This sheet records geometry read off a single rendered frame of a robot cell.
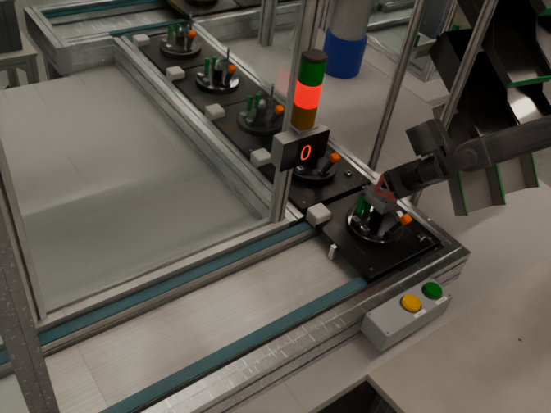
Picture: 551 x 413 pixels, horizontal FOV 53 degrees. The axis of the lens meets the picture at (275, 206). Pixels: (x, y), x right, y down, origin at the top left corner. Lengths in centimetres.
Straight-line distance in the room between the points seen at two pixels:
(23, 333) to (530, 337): 116
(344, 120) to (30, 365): 148
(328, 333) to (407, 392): 22
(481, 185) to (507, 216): 26
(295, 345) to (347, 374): 16
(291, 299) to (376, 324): 20
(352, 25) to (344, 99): 26
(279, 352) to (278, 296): 18
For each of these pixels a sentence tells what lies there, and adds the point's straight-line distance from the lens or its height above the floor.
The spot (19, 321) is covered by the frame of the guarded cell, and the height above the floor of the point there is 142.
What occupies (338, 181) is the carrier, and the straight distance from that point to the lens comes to 150.
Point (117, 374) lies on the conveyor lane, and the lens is 115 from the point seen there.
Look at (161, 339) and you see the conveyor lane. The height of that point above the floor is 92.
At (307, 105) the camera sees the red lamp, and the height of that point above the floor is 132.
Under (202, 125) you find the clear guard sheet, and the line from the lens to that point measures 105.
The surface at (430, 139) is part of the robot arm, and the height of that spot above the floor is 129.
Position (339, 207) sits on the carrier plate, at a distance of 142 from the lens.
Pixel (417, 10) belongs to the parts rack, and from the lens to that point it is 140.
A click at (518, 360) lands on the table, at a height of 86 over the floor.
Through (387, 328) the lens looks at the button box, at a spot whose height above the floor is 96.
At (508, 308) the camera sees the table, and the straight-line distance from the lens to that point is 151.
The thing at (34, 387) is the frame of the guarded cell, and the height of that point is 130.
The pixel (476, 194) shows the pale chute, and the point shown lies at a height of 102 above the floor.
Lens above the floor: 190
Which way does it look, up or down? 42 degrees down
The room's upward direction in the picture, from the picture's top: 9 degrees clockwise
